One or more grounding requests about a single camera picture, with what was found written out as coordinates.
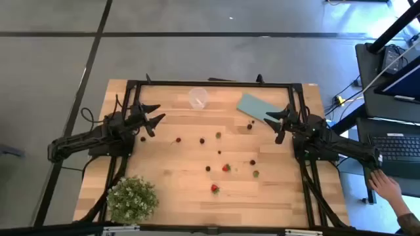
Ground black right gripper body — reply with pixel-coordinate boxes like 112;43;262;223
281;104;303;134

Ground black floor cable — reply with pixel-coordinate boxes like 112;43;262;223
324;75;362;115

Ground black aluminium crossbeam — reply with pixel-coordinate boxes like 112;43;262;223
0;222;420;236

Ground silver bracket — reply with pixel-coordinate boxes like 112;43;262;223
284;228;324;236
102;225;140;235

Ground black desk base bar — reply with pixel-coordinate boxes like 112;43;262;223
331;104;367;135

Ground black vertical post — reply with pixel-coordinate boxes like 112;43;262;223
369;0;420;55

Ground clear plastic cup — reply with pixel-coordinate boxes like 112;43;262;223
188;87;209;110

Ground white hanging cable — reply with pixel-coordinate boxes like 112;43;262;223
360;41;420;95

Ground person's forearm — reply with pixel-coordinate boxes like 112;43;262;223
395;203;420;235

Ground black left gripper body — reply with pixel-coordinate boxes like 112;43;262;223
127;103;152;132

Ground black keyboard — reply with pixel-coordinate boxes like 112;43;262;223
367;132;420;171

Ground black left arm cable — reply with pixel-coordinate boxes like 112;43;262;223
80;107;106;125

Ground person's hand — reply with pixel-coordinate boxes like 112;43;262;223
367;168;404;205

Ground teal folded cloth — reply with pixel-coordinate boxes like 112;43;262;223
236;93;286;124

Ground potted green plant white flowers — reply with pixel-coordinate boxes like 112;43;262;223
105;176;160;226

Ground black power adapter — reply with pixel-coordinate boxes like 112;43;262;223
381;45;406;75

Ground white paper sheet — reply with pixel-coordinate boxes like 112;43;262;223
337;130;350;159

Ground black desk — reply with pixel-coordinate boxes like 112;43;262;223
356;117;420;199
355;42;420;124

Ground black computer monitor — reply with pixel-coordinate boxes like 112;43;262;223
373;55;420;104

